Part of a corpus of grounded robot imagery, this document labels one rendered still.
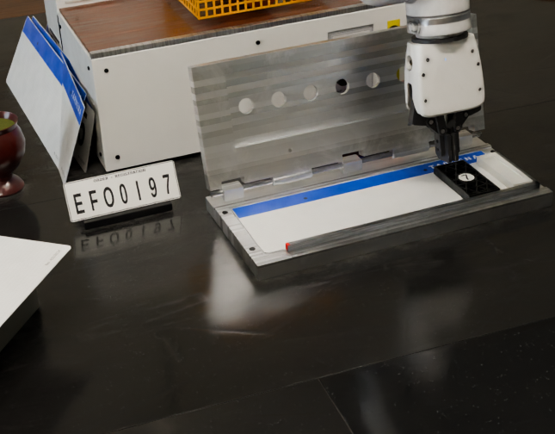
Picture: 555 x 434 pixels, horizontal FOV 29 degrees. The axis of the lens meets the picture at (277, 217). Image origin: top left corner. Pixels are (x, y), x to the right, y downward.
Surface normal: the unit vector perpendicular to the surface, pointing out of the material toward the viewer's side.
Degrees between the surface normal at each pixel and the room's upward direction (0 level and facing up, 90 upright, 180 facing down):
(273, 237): 0
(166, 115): 90
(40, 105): 63
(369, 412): 0
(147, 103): 90
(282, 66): 76
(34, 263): 0
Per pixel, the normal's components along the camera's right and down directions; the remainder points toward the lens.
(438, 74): 0.36, 0.26
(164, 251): -0.04, -0.87
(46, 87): -0.83, -0.18
